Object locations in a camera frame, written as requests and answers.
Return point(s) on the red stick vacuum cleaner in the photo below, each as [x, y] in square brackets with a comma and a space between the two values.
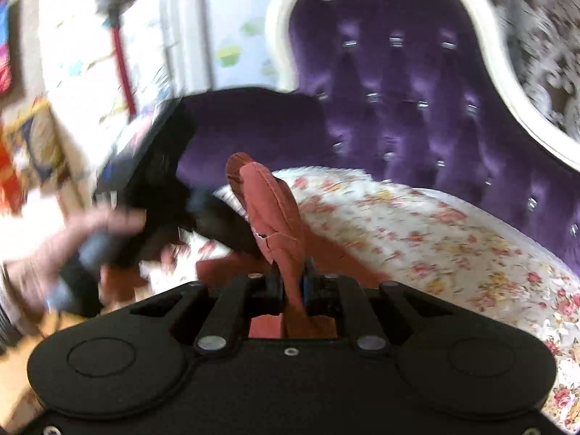
[124, 72]

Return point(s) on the white printed cabinet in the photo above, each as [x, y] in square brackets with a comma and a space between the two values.
[81, 68]

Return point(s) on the colourful wall picture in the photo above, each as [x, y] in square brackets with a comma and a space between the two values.
[7, 50]

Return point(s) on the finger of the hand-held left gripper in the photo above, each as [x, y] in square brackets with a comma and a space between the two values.
[226, 226]

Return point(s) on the person's left hand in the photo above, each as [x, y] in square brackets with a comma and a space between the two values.
[36, 272]

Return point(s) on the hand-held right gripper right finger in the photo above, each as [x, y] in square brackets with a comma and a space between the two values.
[309, 286]

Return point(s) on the yellow blue box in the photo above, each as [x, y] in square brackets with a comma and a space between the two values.
[43, 140]

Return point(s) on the terracotta pants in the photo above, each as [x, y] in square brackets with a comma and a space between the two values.
[272, 208]

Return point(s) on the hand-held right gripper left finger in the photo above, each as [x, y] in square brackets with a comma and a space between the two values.
[273, 286]

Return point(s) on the purple tufted sofa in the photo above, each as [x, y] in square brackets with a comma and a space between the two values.
[385, 77]

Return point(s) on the floral bed cover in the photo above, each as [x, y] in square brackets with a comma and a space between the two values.
[430, 244]

